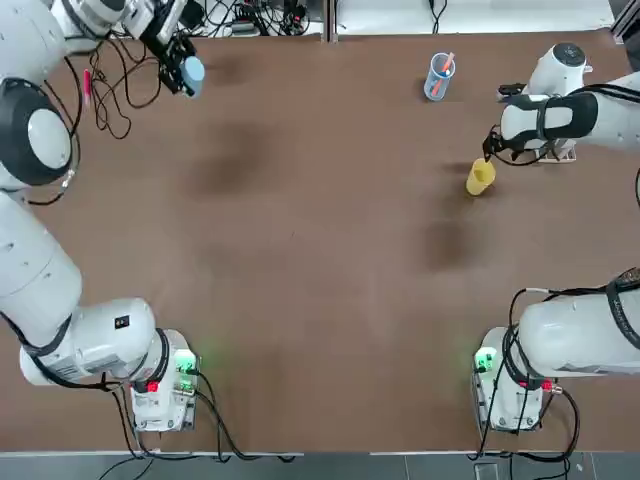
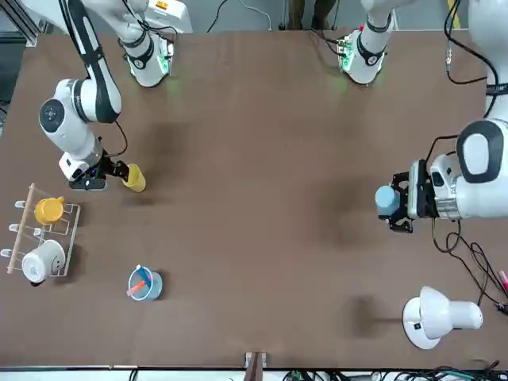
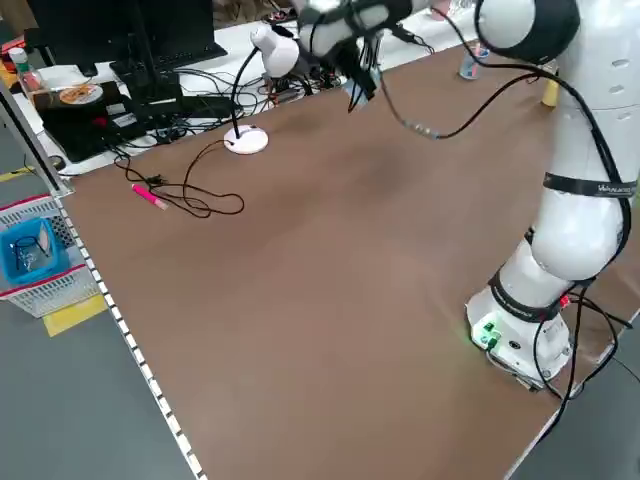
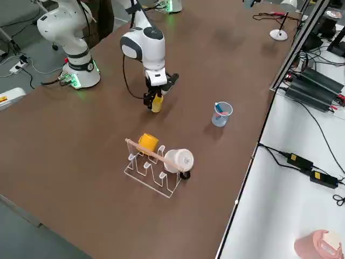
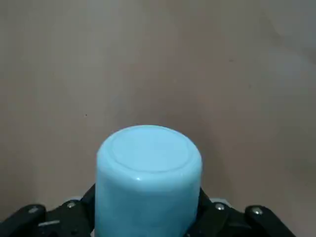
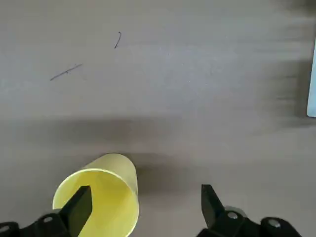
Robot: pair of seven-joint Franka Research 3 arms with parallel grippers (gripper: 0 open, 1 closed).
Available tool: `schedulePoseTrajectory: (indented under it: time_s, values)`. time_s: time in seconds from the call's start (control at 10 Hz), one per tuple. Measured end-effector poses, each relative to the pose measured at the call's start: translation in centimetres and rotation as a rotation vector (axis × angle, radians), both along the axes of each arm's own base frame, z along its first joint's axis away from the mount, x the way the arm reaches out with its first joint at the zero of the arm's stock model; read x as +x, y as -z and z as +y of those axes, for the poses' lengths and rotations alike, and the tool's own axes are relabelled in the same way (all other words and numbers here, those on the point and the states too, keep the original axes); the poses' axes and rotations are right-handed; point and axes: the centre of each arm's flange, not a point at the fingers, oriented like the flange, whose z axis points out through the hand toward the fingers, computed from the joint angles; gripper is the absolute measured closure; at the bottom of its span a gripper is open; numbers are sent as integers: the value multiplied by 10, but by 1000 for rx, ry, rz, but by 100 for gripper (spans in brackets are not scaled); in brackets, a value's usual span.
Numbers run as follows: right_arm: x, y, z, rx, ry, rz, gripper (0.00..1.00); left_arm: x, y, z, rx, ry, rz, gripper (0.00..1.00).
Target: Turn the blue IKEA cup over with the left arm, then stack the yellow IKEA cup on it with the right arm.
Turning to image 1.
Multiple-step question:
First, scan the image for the blue plastic cup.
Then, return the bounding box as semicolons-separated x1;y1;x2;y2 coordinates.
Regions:
180;55;206;99

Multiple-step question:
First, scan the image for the black base cable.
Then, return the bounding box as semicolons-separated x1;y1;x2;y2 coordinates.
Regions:
467;384;582;461
97;369;302;480

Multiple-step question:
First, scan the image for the aluminium frame post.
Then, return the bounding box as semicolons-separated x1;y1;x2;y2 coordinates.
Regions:
610;0;640;46
322;0;339;44

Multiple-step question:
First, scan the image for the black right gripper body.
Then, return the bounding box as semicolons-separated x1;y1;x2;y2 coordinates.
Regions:
497;135;531;154

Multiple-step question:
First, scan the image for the clear blue pen cup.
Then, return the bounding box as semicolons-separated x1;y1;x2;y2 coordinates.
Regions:
423;52;457;103

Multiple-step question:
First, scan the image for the black lamp cable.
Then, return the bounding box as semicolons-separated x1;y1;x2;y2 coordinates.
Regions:
79;37;171;141

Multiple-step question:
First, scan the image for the orange pen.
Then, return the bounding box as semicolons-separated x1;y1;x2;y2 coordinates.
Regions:
431;52;457;96

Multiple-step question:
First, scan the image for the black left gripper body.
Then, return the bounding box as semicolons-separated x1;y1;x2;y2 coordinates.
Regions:
142;23;182;64

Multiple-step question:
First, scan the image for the yellow plastic cup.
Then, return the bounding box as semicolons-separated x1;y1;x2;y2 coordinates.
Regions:
465;158;498;197

